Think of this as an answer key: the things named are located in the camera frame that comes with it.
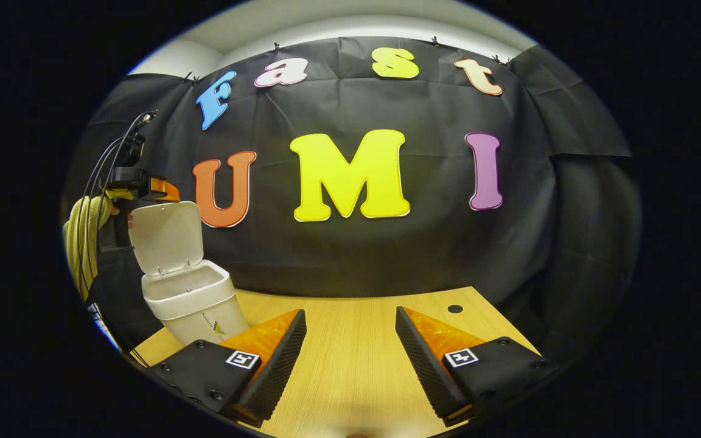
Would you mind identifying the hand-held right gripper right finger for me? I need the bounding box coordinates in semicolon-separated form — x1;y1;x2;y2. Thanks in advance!
395;306;552;426

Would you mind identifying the wooden desktop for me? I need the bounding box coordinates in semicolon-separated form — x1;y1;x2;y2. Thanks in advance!
131;286;543;438

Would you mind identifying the white desktop garbage bin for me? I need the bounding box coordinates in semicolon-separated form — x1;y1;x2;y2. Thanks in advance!
128;201;251;346

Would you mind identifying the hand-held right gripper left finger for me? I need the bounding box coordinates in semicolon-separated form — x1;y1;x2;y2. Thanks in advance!
147;308;307;428

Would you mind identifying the black backdrop cloth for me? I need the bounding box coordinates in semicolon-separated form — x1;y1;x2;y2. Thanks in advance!
61;36;643;366

